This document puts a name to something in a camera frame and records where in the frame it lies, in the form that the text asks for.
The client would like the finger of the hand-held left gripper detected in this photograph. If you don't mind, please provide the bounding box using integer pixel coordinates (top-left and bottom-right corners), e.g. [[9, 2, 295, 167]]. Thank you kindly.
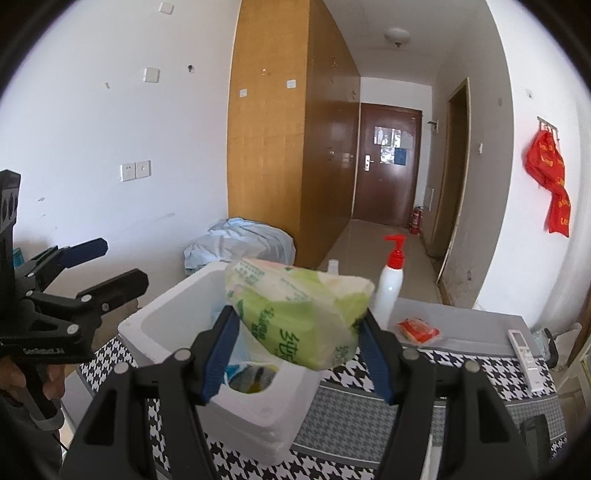
[[25, 269, 149, 340], [16, 237, 109, 292]]

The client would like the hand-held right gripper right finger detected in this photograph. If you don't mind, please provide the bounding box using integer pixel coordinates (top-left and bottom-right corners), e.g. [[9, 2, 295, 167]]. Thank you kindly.
[[360, 316, 539, 480]]

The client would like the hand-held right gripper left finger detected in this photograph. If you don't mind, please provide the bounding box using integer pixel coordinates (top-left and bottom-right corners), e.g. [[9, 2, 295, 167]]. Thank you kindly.
[[62, 305, 241, 480]]

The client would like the blue face mask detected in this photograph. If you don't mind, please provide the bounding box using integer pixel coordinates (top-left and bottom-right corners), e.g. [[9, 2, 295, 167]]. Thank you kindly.
[[225, 362, 252, 385]]

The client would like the yellow sponge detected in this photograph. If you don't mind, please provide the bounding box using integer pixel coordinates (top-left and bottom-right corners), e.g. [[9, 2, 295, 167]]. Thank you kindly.
[[245, 376, 278, 395]]

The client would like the white foam box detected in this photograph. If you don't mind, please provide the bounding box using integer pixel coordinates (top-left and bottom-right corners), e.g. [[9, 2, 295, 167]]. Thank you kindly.
[[117, 262, 321, 464]]

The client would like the green white tissue pack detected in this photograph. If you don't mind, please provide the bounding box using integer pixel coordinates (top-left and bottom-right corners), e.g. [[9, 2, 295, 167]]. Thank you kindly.
[[225, 258, 376, 371]]

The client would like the person's left forearm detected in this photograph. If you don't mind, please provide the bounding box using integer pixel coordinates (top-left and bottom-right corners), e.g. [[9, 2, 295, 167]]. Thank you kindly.
[[0, 392, 63, 480]]

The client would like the person's left hand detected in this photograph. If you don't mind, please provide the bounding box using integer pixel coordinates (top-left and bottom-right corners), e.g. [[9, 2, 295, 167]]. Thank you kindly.
[[0, 355, 65, 409]]

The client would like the red snack packet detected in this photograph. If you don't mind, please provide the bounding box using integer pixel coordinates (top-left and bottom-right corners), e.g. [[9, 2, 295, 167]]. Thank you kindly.
[[397, 318, 441, 344]]

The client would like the houndstooth tablecloth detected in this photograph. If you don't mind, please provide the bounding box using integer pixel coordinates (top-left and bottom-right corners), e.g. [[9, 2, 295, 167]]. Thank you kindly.
[[78, 295, 571, 480]]

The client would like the white red pump bottle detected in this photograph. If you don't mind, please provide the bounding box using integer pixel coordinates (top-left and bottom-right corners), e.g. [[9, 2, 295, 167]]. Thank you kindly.
[[372, 234, 407, 330]]

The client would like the light blue cloth pile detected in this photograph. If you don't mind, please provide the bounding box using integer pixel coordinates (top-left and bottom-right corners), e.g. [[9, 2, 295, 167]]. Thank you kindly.
[[184, 217, 296, 278]]

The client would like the white remote control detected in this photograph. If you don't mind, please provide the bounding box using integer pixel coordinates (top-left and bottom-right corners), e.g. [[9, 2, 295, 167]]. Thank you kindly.
[[508, 329, 546, 393]]

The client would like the brown entry door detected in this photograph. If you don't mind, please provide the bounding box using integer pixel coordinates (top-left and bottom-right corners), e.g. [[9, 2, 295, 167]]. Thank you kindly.
[[352, 102, 423, 229]]

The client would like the black smartphone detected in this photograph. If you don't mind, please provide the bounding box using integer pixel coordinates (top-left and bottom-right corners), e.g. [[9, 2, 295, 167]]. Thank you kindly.
[[519, 414, 555, 476]]

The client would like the wooden wardrobe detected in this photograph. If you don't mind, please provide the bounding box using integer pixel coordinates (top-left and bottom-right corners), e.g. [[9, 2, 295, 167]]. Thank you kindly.
[[226, 0, 362, 273]]

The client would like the white paper notice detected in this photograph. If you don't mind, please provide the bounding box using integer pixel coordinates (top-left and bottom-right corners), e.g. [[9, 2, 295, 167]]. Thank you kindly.
[[373, 126, 414, 148]]

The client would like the red plastic bag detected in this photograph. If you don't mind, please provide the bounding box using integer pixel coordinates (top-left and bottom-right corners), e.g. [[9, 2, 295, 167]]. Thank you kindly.
[[524, 129, 566, 190], [547, 185, 572, 237]]

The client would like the wooden door frame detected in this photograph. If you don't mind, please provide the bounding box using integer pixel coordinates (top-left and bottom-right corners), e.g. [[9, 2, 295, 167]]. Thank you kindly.
[[427, 78, 472, 282]]

